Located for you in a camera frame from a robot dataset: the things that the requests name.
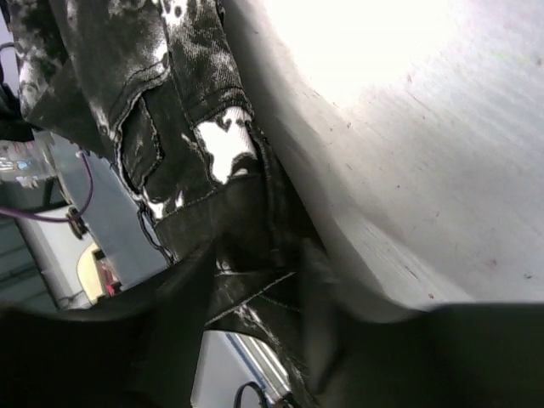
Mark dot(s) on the black white tie-dye trousers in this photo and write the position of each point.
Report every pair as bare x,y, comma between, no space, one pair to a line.
153,87

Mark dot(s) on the aluminium rail frame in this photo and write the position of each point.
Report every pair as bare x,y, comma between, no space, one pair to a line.
236,370

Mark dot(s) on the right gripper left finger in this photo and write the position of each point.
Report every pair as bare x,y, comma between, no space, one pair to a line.
139,348

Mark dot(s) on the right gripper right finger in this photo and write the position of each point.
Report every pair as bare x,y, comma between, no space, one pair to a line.
365,351

